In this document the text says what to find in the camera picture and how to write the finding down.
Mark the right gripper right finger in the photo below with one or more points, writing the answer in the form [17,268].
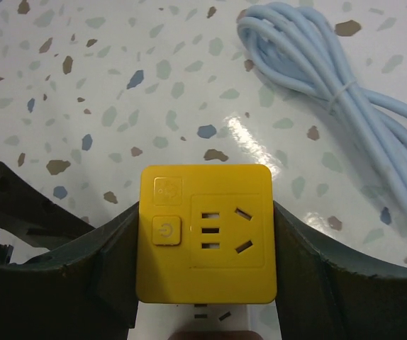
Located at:
[326,290]

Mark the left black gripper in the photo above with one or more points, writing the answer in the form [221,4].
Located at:
[33,218]

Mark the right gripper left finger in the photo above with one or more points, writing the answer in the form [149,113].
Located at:
[84,289]

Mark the yellow cube socket adapter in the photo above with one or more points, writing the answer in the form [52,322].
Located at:
[206,235]

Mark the red square plug adapter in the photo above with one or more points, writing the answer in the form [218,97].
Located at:
[216,335]

